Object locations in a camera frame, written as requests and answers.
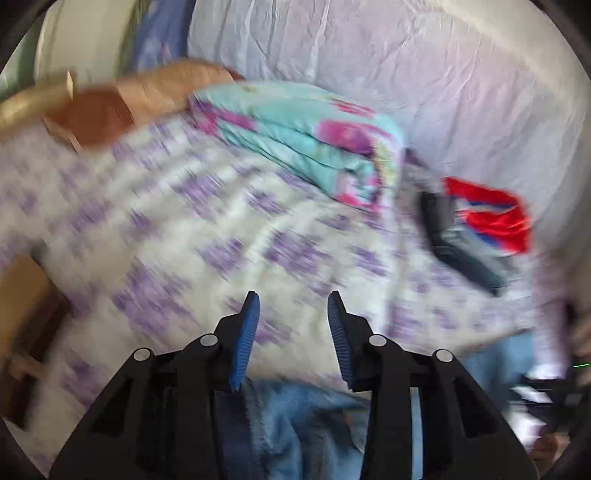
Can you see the wooden bedside cabinet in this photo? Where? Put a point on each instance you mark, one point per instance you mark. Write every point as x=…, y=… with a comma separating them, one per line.
x=27, y=314

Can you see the folded grey garment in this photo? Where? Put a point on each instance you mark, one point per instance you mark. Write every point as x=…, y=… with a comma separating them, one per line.
x=466, y=240

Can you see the folded blue garment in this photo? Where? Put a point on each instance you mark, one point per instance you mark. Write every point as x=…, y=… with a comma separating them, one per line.
x=489, y=208

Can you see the folded dark green garment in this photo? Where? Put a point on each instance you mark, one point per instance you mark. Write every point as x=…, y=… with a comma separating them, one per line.
x=489, y=272

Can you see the purple floral bed sheet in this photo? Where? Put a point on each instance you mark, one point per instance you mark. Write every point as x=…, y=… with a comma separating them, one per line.
x=184, y=230

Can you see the folded black garment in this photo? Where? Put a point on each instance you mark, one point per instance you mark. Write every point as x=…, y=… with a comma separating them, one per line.
x=436, y=221

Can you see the gold headboard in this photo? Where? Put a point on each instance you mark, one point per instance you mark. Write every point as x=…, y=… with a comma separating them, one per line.
x=27, y=104

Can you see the folded red garment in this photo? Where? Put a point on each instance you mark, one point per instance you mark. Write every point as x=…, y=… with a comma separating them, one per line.
x=498, y=221

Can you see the blue denim pants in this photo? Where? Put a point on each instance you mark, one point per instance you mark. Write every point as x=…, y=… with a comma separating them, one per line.
x=295, y=429

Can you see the folded turquoise floral quilt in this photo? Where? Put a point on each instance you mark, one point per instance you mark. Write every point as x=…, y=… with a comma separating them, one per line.
x=300, y=134

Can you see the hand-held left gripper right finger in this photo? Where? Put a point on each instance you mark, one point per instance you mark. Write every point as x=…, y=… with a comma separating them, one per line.
x=339, y=341

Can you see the person's right hand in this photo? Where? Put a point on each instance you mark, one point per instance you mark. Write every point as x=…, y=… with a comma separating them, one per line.
x=545, y=450

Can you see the brown and peach pillow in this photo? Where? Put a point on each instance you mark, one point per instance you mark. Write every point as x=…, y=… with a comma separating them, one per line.
x=152, y=92

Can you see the blue patterned cloth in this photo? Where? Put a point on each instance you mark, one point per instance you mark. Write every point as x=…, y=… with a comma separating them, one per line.
x=161, y=37

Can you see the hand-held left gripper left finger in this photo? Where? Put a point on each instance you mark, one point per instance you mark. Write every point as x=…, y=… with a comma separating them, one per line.
x=244, y=339

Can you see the white lace cover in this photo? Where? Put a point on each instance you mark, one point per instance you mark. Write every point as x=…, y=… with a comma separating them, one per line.
x=415, y=74

